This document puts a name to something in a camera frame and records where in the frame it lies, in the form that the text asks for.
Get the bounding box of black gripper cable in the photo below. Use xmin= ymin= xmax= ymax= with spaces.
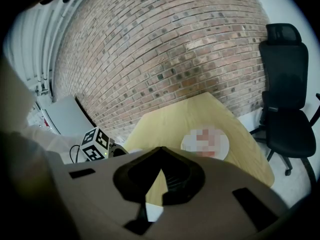
xmin=69 ymin=144 xmax=81 ymax=164

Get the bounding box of white plate with shrimp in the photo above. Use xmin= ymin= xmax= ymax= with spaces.
xmin=180 ymin=126 xmax=230 ymax=160

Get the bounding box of bundle of white ceiling pipes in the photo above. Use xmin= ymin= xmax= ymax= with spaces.
xmin=37 ymin=0 xmax=86 ymax=102

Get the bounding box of black high-back office chair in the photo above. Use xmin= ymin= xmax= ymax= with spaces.
xmin=249 ymin=22 xmax=320 ymax=192

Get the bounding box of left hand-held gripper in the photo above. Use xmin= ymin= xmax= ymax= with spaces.
xmin=79 ymin=126 xmax=129 ymax=162

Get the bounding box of grey partition panel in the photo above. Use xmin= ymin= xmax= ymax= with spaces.
xmin=43 ymin=95 xmax=96 ymax=136

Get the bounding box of person's left forearm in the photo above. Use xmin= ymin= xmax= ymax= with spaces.
xmin=21 ymin=123 xmax=87 ymax=164

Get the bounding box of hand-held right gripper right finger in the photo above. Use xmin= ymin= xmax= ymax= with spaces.
xmin=144 ymin=146 xmax=292 ymax=240

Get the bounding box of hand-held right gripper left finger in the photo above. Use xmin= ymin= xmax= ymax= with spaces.
xmin=46 ymin=146 xmax=164 ymax=240

